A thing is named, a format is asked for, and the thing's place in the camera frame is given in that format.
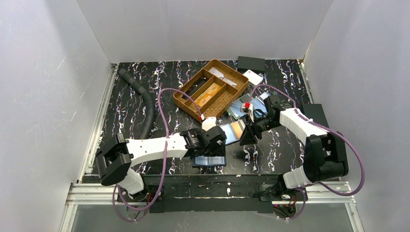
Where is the navy blue card holder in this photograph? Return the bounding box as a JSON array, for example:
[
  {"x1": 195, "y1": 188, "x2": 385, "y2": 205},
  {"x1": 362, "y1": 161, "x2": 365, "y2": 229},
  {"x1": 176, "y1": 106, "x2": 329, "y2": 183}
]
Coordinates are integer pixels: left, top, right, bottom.
[{"x1": 191, "y1": 156, "x2": 226, "y2": 167}]

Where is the orange VIP card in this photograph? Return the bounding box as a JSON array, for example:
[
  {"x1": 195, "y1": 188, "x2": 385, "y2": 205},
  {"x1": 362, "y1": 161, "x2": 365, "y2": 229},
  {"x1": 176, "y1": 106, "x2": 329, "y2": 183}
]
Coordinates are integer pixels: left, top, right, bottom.
[{"x1": 195, "y1": 93, "x2": 213, "y2": 107}]

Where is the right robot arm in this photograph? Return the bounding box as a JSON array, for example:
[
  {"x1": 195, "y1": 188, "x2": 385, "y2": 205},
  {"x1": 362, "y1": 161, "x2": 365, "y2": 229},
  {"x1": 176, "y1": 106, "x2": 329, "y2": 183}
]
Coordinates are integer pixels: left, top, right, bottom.
[{"x1": 240, "y1": 95, "x2": 349, "y2": 191}]

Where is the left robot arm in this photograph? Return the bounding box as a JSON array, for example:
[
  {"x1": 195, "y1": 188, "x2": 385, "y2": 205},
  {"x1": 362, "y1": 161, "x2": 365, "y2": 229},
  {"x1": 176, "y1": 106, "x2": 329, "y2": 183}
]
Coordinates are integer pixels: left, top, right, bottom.
[{"x1": 95, "y1": 126, "x2": 227, "y2": 195}]

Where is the yellow card in holder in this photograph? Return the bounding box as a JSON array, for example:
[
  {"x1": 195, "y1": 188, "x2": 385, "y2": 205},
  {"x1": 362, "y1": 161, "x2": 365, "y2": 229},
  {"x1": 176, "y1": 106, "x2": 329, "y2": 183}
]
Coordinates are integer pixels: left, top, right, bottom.
[{"x1": 231, "y1": 120, "x2": 245, "y2": 138}]

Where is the light blue card holder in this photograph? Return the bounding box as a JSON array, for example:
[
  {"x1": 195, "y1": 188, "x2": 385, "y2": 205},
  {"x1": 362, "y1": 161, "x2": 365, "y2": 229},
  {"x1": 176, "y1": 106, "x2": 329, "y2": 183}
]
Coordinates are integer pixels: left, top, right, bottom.
[{"x1": 250, "y1": 92, "x2": 270, "y2": 118}]

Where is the black card holder open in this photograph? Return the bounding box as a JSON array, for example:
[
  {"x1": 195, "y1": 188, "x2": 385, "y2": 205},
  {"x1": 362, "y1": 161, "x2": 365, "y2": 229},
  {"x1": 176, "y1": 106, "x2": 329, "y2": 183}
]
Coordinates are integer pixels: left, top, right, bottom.
[{"x1": 220, "y1": 119, "x2": 245, "y2": 145}]

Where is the green card holder open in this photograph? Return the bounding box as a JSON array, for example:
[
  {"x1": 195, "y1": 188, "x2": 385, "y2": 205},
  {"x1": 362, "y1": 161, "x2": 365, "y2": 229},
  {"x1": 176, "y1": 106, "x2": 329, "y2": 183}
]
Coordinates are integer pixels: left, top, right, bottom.
[{"x1": 227, "y1": 93, "x2": 250, "y2": 120}]

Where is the orange card in tray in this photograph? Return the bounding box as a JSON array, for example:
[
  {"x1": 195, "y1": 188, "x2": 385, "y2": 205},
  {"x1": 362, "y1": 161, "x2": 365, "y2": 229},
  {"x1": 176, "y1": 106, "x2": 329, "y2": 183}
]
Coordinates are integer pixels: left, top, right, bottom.
[{"x1": 201, "y1": 83, "x2": 221, "y2": 96}]

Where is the white card in tray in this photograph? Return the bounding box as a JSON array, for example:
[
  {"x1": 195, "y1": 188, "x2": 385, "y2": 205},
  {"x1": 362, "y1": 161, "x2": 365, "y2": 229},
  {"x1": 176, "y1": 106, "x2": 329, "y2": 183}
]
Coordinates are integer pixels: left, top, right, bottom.
[{"x1": 209, "y1": 67, "x2": 237, "y2": 87}]

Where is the black box at right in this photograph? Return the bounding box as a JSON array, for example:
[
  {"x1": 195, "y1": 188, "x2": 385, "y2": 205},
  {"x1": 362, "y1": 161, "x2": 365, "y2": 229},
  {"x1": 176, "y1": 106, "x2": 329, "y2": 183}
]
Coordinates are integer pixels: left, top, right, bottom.
[{"x1": 300, "y1": 103, "x2": 329, "y2": 128}]

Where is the black box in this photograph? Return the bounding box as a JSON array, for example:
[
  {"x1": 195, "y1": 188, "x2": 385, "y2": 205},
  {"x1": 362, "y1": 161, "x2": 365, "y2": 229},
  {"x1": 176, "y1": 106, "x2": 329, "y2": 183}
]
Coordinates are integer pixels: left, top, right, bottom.
[
  {"x1": 300, "y1": 103, "x2": 329, "y2": 128},
  {"x1": 237, "y1": 56, "x2": 265, "y2": 73}
]

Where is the white small box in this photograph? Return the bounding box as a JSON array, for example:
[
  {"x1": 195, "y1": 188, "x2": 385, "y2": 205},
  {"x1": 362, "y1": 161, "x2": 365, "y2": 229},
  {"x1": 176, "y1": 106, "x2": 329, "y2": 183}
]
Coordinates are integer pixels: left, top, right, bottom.
[{"x1": 243, "y1": 70, "x2": 263, "y2": 86}]

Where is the brown woven divider tray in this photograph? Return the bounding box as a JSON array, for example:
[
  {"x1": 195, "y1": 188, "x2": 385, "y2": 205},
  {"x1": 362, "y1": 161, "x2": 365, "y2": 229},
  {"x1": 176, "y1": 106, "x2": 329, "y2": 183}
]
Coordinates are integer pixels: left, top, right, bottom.
[{"x1": 174, "y1": 59, "x2": 249, "y2": 122}]

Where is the black box at back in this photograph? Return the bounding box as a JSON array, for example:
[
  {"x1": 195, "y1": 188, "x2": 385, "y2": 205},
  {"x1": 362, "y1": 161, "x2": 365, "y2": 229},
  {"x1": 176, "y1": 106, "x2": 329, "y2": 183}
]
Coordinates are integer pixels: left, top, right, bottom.
[{"x1": 237, "y1": 56, "x2": 265, "y2": 73}]

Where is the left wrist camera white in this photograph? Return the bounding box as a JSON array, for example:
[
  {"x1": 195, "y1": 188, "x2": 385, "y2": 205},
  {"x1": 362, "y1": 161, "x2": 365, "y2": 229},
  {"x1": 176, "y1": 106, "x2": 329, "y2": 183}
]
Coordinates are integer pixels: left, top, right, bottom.
[{"x1": 201, "y1": 116, "x2": 217, "y2": 131}]

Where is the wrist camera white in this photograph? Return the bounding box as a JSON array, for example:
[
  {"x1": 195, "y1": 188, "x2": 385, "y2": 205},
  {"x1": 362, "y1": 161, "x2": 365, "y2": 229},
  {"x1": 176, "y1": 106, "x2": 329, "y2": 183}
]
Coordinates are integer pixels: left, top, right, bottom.
[
  {"x1": 240, "y1": 102, "x2": 254, "y2": 122},
  {"x1": 201, "y1": 116, "x2": 217, "y2": 131}
]

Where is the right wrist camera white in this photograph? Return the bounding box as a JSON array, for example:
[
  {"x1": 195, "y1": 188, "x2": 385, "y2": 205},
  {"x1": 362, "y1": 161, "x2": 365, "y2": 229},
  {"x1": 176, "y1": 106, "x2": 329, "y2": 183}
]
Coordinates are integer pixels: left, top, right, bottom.
[{"x1": 240, "y1": 102, "x2": 254, "y2": 122}]

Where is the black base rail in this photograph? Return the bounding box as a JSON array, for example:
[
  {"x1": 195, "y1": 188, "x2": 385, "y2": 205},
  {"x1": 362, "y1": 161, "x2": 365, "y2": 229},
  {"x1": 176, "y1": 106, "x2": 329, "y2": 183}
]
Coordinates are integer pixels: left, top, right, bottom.
[{"x1": 117, "y1": 173, "x2": 308, "y2": 215}]

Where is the black corrugated hose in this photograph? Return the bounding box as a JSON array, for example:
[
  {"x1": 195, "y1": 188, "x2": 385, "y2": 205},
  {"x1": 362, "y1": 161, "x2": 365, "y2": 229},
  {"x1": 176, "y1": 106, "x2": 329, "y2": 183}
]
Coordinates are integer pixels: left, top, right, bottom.
[{"x1": 118, "y1": 68, "x2": 156, "y2": 140}]

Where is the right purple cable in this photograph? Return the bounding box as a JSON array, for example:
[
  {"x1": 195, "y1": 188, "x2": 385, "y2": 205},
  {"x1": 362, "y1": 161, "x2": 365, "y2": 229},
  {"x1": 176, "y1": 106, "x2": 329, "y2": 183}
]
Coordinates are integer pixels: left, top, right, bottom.
[{"x1": 248, "y1": 84, "x2": 366, "y2": 221}]

